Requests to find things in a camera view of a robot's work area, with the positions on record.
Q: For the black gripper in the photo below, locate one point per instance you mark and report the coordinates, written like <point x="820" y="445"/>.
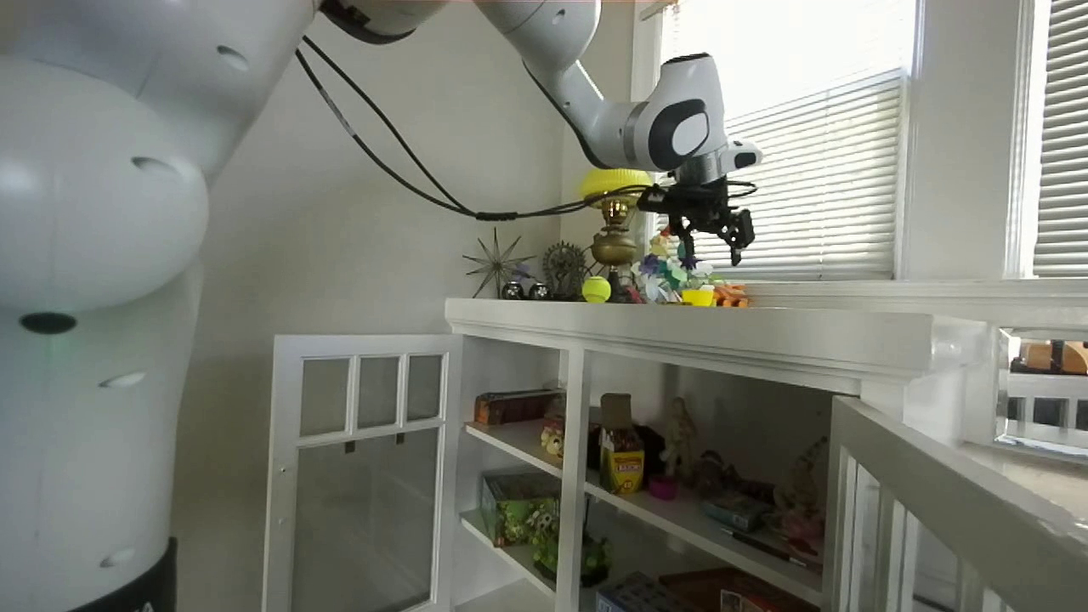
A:
<point x="692" y="208"/>

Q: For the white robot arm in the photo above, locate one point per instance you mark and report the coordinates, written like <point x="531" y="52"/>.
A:
<point x="113" y="121"/>

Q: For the small yellow bowl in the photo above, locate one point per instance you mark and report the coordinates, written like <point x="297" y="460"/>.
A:
<point x="605" y="182"/>

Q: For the colourful figurine toy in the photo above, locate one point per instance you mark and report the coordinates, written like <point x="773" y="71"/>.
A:
<point x="663" y="280"/>

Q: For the orange yellow small toy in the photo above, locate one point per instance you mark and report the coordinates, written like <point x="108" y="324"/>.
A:
<point x="727" y="296"/>

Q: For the yellow tennis ball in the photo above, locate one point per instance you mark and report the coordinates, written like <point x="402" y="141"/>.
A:
<point x="595" y="291"/>

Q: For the dark round ornament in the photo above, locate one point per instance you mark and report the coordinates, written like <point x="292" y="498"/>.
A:
<point x="562" y="271"/>

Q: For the white window blinds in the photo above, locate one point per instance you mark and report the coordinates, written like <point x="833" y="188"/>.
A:
<point x="828" y="182"/>

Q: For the metal starburst ornament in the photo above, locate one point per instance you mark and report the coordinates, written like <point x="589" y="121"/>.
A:
<point x="495" y="264"/>

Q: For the yellow carton box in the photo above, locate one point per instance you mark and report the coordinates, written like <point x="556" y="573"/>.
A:
<point x="620" y="445"/>

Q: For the white wooden shelf cabinet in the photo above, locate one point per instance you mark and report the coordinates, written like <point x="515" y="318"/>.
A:
<point x="559" y="458"/>

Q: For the white railing foreground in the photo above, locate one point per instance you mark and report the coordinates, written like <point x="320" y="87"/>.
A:
<point x="1022" y="545"/>

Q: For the white glass cabinet door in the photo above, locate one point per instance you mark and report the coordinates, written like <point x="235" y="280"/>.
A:
<point x="354" y="473"/>

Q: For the brass pedestal stand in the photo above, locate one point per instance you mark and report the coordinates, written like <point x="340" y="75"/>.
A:
<point x="613" y="249"/>

